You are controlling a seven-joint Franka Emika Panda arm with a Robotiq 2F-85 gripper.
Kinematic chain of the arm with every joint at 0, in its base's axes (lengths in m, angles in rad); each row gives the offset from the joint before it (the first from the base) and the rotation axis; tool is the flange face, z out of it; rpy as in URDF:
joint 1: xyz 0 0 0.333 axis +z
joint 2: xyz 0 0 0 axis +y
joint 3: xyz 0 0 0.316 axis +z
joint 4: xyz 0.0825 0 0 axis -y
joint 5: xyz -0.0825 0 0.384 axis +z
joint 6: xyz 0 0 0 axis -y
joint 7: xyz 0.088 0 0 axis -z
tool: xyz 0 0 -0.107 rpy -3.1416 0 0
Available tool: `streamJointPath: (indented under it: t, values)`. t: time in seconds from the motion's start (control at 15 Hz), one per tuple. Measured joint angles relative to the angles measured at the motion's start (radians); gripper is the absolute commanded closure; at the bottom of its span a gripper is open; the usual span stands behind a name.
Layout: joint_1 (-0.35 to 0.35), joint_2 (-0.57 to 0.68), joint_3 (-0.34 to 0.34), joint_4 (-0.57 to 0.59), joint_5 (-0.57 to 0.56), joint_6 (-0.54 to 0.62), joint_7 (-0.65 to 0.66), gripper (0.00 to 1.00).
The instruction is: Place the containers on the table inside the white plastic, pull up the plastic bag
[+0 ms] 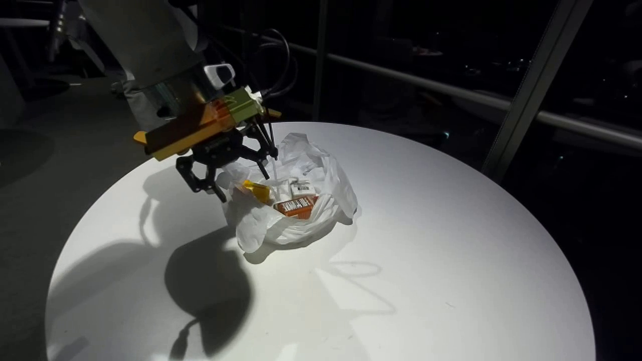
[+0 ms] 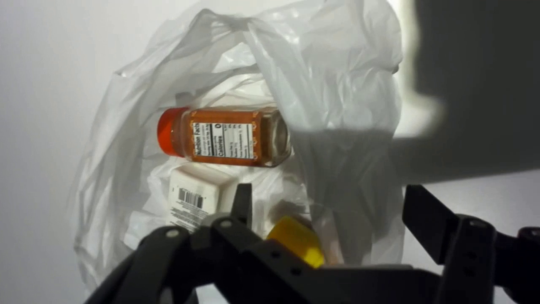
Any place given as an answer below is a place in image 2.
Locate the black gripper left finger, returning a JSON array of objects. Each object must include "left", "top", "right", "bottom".
[{"left": 82, "top": 183, "right": 339, "bottom": 304}]

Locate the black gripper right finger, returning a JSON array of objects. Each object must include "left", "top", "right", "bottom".
[{"left": 403, "top": 184, "right": 540, "bottom": 304}]

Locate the small yellow lidded container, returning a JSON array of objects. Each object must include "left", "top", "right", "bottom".
[{"left": 263, "top": 215, "right": 329, "bottom": 271}]

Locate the white plastic bag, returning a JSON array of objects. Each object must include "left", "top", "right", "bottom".
[{"left": 70, "top": 0, "right": 408, "bottom": 291}]

